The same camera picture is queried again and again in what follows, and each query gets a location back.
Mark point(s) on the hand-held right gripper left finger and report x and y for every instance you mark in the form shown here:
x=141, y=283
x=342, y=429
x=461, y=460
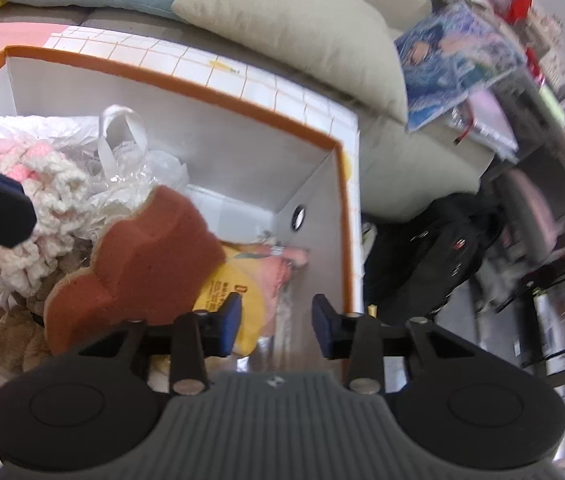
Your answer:
x=232, y=321

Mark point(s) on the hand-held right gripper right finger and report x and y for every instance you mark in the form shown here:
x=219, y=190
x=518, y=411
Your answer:
x=323, y=325

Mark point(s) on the yellow snack packet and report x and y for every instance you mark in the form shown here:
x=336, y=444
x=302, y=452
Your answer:
x=242, y=280

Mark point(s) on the pink white crochet item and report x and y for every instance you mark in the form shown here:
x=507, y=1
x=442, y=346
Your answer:
x=47, y=195

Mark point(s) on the brown bear-shaped sponge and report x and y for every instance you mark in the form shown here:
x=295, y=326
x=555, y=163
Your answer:
x=137, y=270

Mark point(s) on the brown plush toy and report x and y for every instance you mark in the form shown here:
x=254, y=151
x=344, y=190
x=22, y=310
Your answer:
x=7, y=335

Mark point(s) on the white plastic bag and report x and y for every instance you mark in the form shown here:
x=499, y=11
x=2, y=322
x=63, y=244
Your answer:
x=122, y=130

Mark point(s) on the white orange-rimmed storage box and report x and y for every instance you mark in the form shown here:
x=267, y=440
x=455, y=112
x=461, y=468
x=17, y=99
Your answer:
x=187, y=110

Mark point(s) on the black backpack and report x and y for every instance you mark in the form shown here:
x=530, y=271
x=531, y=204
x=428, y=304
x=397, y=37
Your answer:
x=427, y=250

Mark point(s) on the beige sofa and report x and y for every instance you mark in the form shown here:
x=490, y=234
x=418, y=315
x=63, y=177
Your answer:
x=412, y=160

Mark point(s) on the beige pillow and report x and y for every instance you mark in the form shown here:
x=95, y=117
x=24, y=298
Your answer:
x=302, y=30

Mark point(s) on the blue anime print board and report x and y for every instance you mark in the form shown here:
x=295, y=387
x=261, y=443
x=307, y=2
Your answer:
x=452, y=55

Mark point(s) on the red ornament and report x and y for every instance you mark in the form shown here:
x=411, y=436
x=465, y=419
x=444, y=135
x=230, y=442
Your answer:
x=521, y=5

